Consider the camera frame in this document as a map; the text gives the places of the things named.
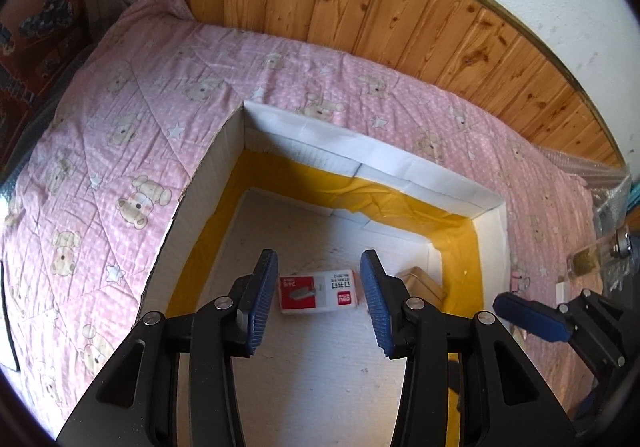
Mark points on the bubble wrap sheet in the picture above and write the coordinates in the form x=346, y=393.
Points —
x=595, y=182

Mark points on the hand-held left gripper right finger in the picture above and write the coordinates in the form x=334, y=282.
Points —
x=375, y=297

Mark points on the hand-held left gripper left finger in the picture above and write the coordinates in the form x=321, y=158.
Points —
x=262, y=287

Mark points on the glass bottle with metal cap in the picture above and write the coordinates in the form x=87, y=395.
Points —
x=592, y=259

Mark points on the cardboard box with yellow liner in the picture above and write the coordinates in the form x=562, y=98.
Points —
x=310, y=147

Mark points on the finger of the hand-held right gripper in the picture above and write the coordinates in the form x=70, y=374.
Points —
x=530, y=319

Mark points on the red and white staples box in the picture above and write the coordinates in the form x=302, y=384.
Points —
x=320, y=292

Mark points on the small tan box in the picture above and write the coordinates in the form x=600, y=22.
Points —
x=422, y=284

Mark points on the small white card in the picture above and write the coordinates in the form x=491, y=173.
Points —
x=562, y=291

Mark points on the wooden headboard panel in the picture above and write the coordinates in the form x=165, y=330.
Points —
x=380, y=12

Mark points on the pink bear print blanket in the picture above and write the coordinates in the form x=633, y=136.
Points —
x=150, y=77

